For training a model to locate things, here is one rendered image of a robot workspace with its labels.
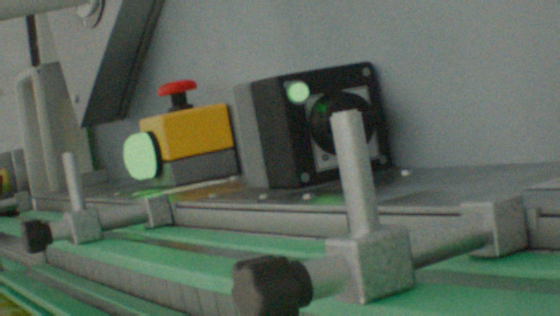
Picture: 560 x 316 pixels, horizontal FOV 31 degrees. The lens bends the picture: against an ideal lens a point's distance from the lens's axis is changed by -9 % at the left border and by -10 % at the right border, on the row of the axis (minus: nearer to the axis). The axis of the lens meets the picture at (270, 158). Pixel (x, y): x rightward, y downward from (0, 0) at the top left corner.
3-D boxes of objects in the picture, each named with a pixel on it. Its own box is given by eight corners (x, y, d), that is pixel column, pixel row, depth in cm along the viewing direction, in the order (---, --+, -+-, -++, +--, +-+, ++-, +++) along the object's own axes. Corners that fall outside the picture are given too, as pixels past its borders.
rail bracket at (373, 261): (496, 245, 47) (230, 325, 41) (471, 86, 47) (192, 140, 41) (545, 247, 43) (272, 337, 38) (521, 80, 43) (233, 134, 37)
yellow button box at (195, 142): (217, 174, 111) (150, 188, 108) (204, 101, 110) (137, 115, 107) (244, 173, 104) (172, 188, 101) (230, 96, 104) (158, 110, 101)
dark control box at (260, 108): (347, 169, 86) (250, 191, 82) (328, 69, 85) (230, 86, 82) (399, 166, 78) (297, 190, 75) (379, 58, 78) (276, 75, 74)
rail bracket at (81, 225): (166, 223, 89) (23, 252, 83) (149, 135, 88) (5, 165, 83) (182, 224, 85) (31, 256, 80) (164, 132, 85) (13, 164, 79)
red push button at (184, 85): (156, 120, 107) (151, 86, 106) (193, 112, 108) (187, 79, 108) (169, 117, 103) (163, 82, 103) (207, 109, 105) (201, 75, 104)
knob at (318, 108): (369, 149, 77) (393, 147, 74) (314, 161, 76) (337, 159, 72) (358, 86, 77) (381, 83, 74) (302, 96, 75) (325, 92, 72)
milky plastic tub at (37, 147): (83, 206, 165) (35, 216, 162) (60, 67, 164) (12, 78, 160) (111, 208, 149) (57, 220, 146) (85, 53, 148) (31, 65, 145)
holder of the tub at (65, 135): (93, 238, 165) (50, 247, 162) (63, 68, 164) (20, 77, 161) (122, 244, 150) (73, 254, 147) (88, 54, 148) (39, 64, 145)
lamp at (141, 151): (151, 176, 106) (124, 182, 105) (143, 131, 106) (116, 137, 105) (166, 176, 102) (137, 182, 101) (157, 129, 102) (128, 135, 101)
